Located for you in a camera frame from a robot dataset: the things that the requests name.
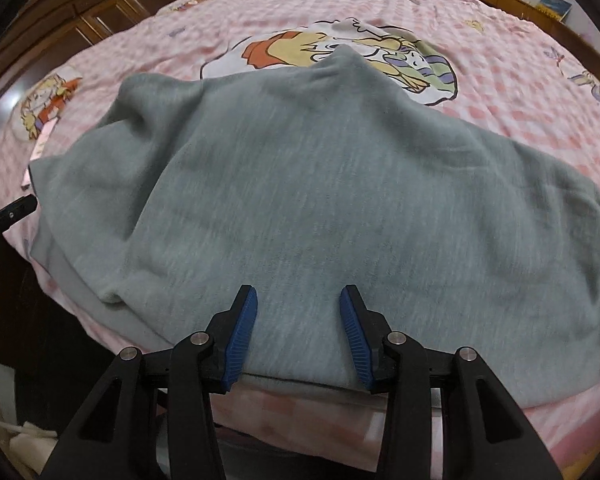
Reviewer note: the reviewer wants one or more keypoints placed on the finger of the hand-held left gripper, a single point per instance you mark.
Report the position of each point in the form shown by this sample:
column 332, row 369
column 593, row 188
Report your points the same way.
column 10, row 215

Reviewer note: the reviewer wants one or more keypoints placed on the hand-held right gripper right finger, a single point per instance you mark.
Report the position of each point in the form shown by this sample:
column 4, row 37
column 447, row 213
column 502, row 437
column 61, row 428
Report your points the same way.
column 352, row 340

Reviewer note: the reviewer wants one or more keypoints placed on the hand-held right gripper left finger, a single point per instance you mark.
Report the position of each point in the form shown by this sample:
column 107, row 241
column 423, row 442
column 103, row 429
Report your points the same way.
column 242, row 340

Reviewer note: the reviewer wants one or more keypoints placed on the blue book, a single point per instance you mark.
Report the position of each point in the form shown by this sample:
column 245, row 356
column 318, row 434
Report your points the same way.
column 555, row 6

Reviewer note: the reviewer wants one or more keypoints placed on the wooden headboard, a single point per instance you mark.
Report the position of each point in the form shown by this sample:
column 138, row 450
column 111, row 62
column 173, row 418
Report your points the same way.
column 80, row 15

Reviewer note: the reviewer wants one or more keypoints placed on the pink phone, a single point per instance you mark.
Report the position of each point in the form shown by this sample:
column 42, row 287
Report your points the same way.
column 28, row 176

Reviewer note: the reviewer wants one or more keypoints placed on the pink checkered printed blanket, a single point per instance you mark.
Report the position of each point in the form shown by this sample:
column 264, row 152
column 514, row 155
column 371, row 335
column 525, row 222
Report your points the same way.
column 505, row 90

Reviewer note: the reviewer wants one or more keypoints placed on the white packing material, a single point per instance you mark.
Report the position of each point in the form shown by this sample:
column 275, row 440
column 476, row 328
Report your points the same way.
column 25, row 437

